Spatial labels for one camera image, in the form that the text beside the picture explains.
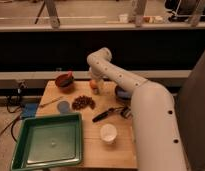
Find small grey round lid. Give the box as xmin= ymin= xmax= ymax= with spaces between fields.
xmin=57 ymin=101 xmax=70 ymax=114

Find pile of brown nuts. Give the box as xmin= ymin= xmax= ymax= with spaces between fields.
xmin=72 ymin=95 xmax=95 ymax=110

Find red yellow apple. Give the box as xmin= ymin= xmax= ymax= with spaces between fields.
xmin=89 ymin=79 xmax=97 ymax=89

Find white plastic cup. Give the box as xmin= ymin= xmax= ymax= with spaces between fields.
xmin=100 ymin=124 xmax=117 ymax=144

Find red bowl with utensil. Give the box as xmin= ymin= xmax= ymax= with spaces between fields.
xmin=55 ymin=71 xmax=74 ymax=89

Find wooden stick utensil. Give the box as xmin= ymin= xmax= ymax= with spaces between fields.
xmin=39 ymin=96 xmax=63 ymax=108

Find black cables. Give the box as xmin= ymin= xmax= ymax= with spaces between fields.
xmin=0 ymin=82 xmax=27 ymax=143

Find dark bowl with blue sponge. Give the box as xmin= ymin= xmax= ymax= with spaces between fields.
xmin=115 ymin=86 xmax=131 ymax=100

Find blue power box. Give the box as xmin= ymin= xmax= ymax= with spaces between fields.
xmin=21 ymin=103 xmax=38 ymax=118

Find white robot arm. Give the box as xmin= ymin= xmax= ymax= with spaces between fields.
xmin=87 ymin=48 xmax=187 ymax=171

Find wooden board table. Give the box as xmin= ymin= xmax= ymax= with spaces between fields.
xmin=40 ymin=81 xmax=137 ymax=169

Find green plastic tray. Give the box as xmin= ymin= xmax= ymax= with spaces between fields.
xmin=10 ymin=113 xmax=83 ymax=171

